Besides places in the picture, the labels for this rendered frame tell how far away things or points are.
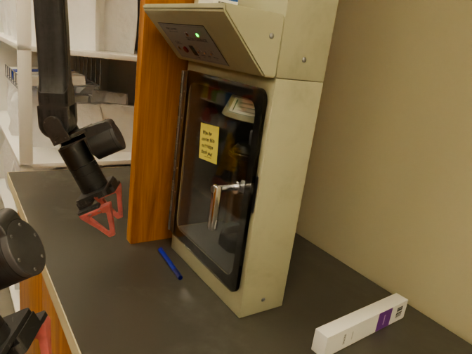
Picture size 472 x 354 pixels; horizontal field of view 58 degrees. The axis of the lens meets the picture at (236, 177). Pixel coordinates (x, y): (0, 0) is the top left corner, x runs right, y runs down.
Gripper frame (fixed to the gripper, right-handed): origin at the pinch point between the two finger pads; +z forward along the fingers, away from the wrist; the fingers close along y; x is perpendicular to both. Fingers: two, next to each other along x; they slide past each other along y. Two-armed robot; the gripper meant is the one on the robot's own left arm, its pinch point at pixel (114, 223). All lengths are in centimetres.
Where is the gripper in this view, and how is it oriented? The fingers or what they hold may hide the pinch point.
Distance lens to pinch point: 97.8
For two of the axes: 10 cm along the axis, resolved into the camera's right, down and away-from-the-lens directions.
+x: -9.2, 3.8, 0.4
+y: -0.9, -3.0, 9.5
